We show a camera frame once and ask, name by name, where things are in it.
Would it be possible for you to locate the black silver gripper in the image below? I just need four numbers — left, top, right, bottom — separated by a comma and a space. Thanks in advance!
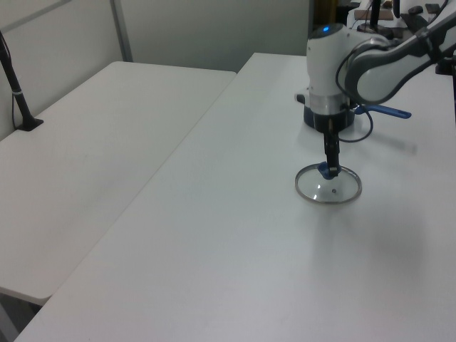
309, 93, 352, 178

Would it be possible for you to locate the glass lid with blue knob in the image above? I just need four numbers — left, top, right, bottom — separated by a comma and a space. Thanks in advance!
294, 161, 363, 204

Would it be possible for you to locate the black monitor stand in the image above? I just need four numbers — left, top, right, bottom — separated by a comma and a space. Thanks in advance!
357, 0, 394, 35

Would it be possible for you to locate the black clamp on table edge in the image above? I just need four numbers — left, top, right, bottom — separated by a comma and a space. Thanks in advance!
433, 56, 456, 76

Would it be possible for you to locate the white side table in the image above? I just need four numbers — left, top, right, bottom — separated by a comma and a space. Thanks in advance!
0, 61, 238, 306

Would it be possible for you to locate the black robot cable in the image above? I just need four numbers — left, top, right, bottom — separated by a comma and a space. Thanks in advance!
335, 35, 393, 144

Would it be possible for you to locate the blue saucepan with long handle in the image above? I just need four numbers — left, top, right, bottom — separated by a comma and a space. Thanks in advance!
294, 93, 412, 130

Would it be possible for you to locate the grey partition post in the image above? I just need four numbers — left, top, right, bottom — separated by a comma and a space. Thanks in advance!
109, 0, 134, 63

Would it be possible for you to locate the black camera stand pole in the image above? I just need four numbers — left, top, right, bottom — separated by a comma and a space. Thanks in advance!
0, 30, 44, 131

